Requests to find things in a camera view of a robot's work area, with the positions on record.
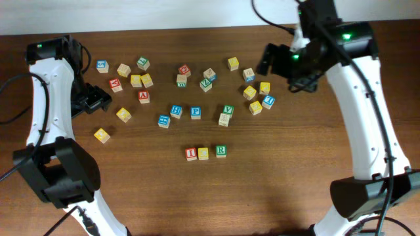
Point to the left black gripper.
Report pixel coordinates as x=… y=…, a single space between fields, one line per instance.
x=100 y=98

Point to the green R block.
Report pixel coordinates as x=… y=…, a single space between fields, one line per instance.
x=221 y=151

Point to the yellow block right of pair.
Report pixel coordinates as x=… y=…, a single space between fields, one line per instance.
x=147 y=80

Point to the yellow block of pair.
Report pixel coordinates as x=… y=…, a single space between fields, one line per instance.
x=147 y=80
x=136 y=81

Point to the blue P block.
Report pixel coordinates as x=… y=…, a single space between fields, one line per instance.
x=195 y=113

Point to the yellow G block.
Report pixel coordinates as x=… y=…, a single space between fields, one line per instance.
x=255 y=108

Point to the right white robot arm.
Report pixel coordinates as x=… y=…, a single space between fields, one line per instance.
x=346 y=54

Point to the blue S block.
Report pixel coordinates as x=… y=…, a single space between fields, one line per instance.
x=102 y=66

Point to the yellow O block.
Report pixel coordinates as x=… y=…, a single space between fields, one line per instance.
x=123 y=114

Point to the yellow top block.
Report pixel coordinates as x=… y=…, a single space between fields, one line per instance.
x=233 y=63

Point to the red C block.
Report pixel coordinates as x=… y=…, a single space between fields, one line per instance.
x=184 y=70

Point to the red A block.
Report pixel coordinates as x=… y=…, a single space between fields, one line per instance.
x=144 y=97

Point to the plain tan block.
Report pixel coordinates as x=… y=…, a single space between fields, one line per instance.
x=124 y=70

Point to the blue T block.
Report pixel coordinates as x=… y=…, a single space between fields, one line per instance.
x=268 y=101

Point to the plain block blue side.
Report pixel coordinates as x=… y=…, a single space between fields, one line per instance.
x=210 y=74

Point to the red X block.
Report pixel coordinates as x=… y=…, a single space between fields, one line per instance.
x=115 y=85

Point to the green L block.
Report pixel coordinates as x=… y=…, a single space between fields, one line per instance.
x=143 y=63

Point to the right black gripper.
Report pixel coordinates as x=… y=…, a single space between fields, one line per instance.
x=281 y=56

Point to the green Z block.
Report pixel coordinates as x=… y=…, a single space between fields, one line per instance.
x=205 y=85

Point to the yellow block left of pair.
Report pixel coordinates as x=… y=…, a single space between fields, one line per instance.
x=136 y=81

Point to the red I block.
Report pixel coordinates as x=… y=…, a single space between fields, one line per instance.
x=191 y=154

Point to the blue H block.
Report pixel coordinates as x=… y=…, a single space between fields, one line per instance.
x=176 y=111

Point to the green V block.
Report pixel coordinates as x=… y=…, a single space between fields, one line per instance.
x=229 y=110

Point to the blue block lower left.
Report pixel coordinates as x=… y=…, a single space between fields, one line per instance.
x=164 y=121

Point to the yellow K block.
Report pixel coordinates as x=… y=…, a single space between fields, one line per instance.
x=249 y=93

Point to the blue D block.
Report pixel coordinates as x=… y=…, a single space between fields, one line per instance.
x=248 y=75

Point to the plain block green side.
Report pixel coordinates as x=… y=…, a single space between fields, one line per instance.
x=181 y=80

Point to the plain wooden block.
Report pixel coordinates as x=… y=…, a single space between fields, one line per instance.
x=224 y=119

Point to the yellow block far left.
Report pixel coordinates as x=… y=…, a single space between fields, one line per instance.
x=102 y=135

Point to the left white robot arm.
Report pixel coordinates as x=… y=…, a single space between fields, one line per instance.
x=53 y=164

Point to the yellow C block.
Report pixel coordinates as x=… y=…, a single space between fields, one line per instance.
x=203 y=153

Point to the yellow S block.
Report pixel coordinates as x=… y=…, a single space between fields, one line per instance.
x=264 y=88

